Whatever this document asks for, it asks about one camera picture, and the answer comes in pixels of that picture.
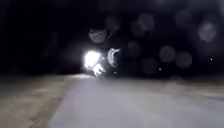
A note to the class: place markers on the grey paved path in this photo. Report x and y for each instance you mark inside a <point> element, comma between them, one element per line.
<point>133,106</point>

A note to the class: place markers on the bare dirt verge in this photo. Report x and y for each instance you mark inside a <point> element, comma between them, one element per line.
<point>26,100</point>
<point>200,87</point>

